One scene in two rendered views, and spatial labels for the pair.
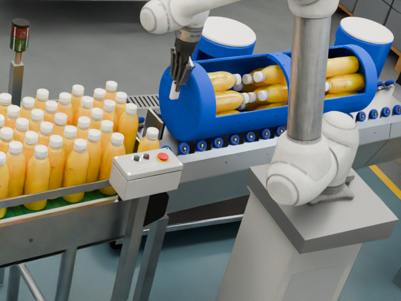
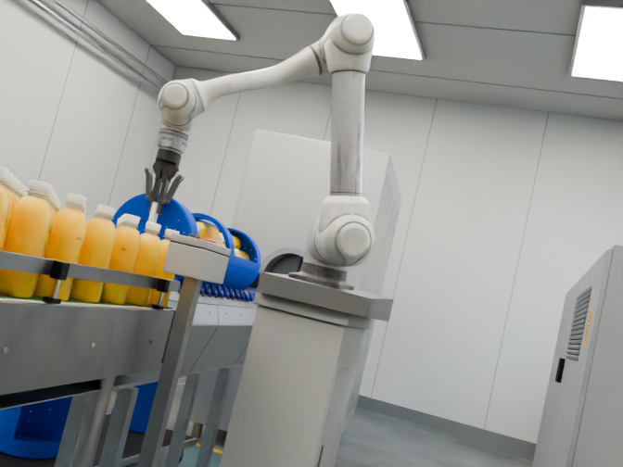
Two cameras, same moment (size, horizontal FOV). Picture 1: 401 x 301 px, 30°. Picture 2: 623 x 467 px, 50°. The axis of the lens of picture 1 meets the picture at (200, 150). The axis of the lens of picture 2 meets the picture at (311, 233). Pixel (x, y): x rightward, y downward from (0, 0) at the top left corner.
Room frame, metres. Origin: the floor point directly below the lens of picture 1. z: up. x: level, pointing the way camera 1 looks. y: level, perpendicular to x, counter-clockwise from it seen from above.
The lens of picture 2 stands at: (0.33, 1.01, 1.02)
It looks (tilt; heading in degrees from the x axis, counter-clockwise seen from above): 5 degrees up; 322
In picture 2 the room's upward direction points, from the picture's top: 13 degrees clockwise
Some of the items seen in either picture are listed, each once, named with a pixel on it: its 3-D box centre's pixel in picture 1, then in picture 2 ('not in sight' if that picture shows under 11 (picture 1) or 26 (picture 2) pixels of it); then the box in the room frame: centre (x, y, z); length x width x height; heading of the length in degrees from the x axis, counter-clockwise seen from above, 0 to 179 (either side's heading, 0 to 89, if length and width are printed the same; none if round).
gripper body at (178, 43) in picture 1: (184, 49); (166, 165); (2.28, 0.14, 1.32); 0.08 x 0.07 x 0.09; 41
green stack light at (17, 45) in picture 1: (19, 41); not in sight; (2.29, 0.71, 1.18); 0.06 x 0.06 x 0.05
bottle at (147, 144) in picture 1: (147, 158); (162, 270); (2.06, 0.17, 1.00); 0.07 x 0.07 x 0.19
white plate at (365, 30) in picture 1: (366, 30); not in sight; (3.61, -0.66, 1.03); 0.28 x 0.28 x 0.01
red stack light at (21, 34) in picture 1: (20, 30); not in sight; (2.29, 0.71, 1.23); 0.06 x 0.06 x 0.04
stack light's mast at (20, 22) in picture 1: (19, 42); not in sight; (2.29, 0.71, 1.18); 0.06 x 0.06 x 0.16
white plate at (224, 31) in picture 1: (226, 31); not in sight; (3.16, 0.02, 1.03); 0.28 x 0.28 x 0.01
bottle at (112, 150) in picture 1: (112, 165); (143, 266); (1.98, 0.27, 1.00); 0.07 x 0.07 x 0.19
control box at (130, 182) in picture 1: (145, 173); (198, 258); (1.91, 0.15, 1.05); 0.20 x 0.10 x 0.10; 131
